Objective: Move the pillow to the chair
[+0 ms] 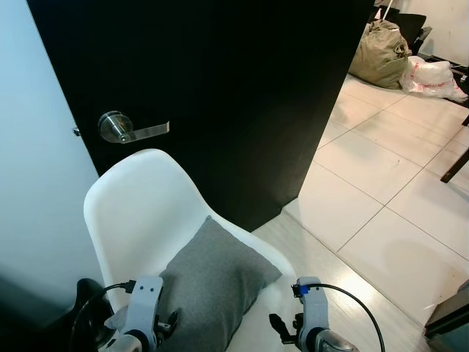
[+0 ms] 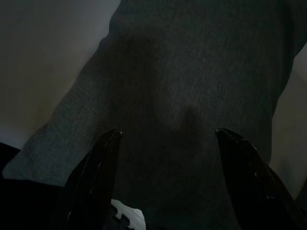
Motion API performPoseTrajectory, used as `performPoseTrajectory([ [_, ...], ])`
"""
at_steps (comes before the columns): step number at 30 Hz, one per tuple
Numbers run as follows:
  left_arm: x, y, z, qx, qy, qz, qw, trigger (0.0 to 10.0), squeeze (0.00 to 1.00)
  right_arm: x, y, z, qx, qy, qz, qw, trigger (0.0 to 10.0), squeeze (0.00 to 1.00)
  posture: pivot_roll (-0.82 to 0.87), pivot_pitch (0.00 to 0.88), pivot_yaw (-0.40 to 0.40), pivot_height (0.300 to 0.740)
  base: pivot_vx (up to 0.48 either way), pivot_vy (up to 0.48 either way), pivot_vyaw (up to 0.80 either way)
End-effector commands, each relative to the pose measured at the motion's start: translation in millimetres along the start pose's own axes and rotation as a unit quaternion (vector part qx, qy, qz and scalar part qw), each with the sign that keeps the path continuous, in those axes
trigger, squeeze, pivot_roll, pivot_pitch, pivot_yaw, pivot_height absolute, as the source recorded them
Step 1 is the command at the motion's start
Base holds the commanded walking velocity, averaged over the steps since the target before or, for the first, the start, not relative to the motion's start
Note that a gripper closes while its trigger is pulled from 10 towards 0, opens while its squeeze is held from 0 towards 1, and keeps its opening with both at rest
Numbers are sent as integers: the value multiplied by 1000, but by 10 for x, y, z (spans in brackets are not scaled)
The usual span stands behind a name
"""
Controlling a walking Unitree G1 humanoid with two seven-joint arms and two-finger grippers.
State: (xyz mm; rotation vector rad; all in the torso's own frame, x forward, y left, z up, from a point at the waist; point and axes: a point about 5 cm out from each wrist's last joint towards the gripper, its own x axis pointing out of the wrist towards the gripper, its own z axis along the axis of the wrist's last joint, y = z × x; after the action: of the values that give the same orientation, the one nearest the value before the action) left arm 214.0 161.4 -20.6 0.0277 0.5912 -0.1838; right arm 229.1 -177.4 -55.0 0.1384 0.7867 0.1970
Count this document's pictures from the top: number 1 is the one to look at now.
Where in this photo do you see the grey square pillow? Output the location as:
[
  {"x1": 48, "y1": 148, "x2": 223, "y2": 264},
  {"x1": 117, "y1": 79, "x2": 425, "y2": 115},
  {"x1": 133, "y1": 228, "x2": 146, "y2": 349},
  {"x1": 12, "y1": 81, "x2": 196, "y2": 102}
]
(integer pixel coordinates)
[{"x1": 158, "y1": 216, "x2": 283, "y2": 352}]

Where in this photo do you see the white plastic shell chair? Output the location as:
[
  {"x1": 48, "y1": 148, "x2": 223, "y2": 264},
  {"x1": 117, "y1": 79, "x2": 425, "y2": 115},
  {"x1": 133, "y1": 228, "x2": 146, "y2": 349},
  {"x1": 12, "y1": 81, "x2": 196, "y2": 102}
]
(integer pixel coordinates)
[{"x1": 83, "y1": 149, "x2": 323, "y2": 352}]

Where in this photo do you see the black office chair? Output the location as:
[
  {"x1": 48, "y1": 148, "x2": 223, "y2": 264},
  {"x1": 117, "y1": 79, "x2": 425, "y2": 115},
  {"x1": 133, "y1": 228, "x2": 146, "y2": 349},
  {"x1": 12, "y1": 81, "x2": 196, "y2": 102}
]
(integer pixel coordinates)
[{"x1": 381, "y1": 6, "x2": 433, "y2": 56}]

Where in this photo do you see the dark wooden furniture piece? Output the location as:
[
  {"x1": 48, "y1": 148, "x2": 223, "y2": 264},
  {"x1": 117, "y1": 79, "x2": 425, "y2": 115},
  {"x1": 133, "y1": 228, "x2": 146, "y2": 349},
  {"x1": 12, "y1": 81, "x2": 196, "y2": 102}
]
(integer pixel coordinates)
[{"x1": 424, "y1": 282, "x2": 469, "y2": 352}]

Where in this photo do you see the dark wooden furniture leg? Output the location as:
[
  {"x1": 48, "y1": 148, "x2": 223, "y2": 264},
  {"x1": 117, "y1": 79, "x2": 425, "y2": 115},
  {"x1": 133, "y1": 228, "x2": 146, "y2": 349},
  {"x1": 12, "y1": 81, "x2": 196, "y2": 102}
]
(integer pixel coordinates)
[{"x1": 440, "y1": 147, "x2": 469, "y2": 184}]

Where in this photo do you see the black door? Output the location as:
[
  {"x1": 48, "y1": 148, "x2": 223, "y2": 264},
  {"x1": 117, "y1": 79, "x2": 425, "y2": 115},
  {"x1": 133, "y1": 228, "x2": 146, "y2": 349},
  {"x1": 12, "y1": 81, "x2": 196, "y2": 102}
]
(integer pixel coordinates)
[{"x1": 27, "y1": 0, "x2": 376, "y2": 232}]

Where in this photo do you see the olive green cloth bag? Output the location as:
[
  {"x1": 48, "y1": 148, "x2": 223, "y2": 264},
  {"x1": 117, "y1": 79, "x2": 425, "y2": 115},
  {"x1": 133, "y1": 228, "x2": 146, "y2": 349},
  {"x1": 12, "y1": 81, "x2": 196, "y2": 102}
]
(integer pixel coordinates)
[{"x1": 349, "y1": 20, "x2": 413, "y2": 90}]

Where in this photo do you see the clear plastic bag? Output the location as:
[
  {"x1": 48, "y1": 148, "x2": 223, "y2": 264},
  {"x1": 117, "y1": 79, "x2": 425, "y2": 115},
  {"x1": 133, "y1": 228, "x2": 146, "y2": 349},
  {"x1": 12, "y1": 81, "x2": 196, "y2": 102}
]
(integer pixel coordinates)
[{"x1": 399, "y1": 56, "x2": 468, "y2": 101}]

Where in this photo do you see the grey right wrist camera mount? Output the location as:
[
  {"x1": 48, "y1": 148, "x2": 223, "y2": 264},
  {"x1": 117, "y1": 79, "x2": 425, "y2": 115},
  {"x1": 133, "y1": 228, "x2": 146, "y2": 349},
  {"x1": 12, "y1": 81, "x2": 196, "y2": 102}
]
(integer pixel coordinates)
[{"x1": 296, "y1": 276, "x2": 330, "y2": 345}]

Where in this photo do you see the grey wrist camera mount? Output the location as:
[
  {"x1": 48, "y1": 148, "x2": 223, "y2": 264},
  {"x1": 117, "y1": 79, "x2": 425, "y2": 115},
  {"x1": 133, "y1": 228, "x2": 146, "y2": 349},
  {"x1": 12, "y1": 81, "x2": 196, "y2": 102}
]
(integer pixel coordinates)
[
  {"x1": 123, "y1": 275, "x2": 163, "y2": 345},
  {"x1": 296, "y1": 276, "x2": 330, "y2": 345}
]

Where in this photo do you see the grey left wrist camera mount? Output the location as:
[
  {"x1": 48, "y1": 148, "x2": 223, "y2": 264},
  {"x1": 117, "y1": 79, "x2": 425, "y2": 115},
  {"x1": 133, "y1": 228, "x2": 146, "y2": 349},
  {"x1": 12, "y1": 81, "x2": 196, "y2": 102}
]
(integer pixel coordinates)
[{"x1": 123, "y1": 275, "x2": 163, "y2": 345}]

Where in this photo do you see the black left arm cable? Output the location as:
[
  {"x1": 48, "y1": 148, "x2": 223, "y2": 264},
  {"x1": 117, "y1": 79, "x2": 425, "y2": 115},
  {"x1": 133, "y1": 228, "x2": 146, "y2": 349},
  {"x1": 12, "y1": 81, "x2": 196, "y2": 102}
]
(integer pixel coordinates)
[{"x1": 70, "y1": 280, "x2": 137, "y2": 352}]

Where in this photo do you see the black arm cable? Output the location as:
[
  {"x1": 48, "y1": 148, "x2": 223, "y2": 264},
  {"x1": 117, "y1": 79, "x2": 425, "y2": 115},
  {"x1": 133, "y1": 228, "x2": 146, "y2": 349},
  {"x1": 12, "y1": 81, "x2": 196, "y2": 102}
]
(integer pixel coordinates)
[
  {"x1": 70, "y1": 280, "x2": 137, "y2": 352},
  {"x1": 293, "y1": 282, "x2": 386, "y2": 352}
]

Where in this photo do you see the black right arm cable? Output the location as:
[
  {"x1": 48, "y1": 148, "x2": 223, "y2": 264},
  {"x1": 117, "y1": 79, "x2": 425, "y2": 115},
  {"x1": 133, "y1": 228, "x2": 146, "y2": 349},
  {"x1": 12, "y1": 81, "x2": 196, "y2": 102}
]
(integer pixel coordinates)
[{"x1": 293, "y1": 282, "x2": 386, "y2": 352}]

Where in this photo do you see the silver lever door handle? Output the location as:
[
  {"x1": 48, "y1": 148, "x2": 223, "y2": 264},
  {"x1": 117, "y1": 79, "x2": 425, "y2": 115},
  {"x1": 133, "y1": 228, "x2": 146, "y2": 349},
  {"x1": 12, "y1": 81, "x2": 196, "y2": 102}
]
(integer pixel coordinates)
[{"x1": 98, "y1": 110, "x2": 170, "y2": 144}]

